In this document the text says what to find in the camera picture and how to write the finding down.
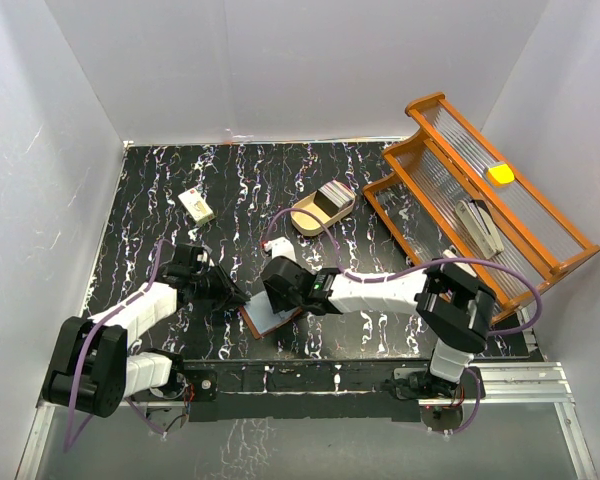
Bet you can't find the white staples box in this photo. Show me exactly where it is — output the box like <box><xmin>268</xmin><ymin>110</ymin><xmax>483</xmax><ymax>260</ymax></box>
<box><xmin>178</xmin><ymin>188</ymin><xmax>215</xmax><ymax>226</ymax></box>

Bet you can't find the large grey black stapler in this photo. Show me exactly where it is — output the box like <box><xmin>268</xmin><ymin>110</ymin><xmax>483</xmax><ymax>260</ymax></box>
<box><xmin>454</xmin><ymin>199</ymin><xmax>504</xmax><ymax>260</ymax></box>

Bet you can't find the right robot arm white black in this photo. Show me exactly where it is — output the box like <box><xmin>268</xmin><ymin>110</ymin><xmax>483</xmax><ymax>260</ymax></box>
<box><xmin>261</xmin><ymin>256</ymin><xmax>495</xmax><ymax>399</ymax></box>

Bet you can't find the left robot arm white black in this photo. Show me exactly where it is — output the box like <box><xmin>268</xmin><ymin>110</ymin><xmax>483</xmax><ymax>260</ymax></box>
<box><xmin>41</xmin><ymin>244</ymin><xmax>249</xmax><ymax>418</ymax></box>

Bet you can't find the yellow sticky note block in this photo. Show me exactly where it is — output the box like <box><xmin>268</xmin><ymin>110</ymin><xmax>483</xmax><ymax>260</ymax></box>
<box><xmin>485</xmin><ymin>162</ymin><xmax>516</xmax><ymax>188</ymax></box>

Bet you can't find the orange leather card holder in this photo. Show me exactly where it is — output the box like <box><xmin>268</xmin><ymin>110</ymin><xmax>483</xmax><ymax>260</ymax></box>
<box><xmin>239</xmin><ymin>291</ymin><xmax>301</xmax><ymax>339</ymax></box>

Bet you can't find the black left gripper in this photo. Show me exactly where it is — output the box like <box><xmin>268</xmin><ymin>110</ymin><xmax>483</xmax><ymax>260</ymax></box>
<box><xmin>191</xmin><ymin>263</ymin><xmax>249</xmax><ymax>311</ymax></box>

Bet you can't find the black base rail with mounts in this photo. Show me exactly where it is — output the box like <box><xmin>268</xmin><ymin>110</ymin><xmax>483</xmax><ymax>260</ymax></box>
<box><xmin>129</xmin><ymin>357</ymin><xmax>486</xmax><ymax>426</ymax></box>

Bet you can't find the beige oval plastic tray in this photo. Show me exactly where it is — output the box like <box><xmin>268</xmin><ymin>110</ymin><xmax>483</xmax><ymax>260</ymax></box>
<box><xmin>291</xmin><ymin>181</ymin><xmax>356</xmax><ymax>237</ymax></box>

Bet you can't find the orange wooden tiered rack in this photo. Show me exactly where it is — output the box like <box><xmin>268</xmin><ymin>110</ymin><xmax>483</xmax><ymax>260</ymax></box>
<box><xmin>363</xmin><ymin>93</ymin><xmax>600</xmax><ymax>293</ymax></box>

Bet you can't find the aluminium frame profile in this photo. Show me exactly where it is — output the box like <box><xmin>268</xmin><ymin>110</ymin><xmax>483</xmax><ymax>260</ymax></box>
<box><xmin>17</xmin><ymin>362</ymin><xmax>596</xmax><ymax>479</ymax></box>

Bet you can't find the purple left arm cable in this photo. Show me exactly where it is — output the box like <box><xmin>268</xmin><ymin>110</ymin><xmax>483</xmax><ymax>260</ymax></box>
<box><xmin>62</xmin><ymin>238</ymin><xmax>179</xmax><ymax>454</ymax></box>

